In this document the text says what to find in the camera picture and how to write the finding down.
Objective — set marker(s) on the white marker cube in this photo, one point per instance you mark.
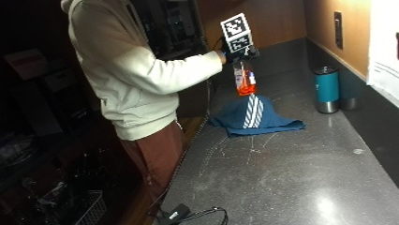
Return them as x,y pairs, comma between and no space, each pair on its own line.
237,33

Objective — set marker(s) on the blue striped cloth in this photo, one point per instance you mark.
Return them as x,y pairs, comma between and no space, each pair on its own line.
252,117

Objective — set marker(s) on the teal steel tumbler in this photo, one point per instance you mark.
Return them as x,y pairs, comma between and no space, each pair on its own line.
326,90

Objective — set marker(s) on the person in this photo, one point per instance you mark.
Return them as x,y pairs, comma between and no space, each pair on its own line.
133,81

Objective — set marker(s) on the white paper sheet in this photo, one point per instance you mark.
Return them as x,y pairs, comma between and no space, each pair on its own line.
384,47

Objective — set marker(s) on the black power adapter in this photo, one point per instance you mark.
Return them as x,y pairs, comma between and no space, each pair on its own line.
174,215

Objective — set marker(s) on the black wall outlet plate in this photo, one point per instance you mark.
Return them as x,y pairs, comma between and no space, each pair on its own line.
338,29

